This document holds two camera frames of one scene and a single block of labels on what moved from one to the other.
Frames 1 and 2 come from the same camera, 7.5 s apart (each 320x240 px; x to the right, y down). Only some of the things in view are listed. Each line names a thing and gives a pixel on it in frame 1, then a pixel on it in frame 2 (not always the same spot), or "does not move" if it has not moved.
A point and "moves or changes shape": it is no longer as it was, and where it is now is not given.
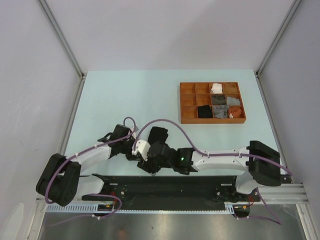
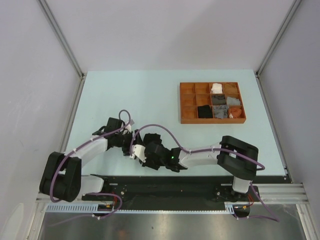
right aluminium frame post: (293, 7) does not move
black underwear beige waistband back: (157, 134) moves or changes shape
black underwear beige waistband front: (205, 111) does not move
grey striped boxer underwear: (221, 111) does not move
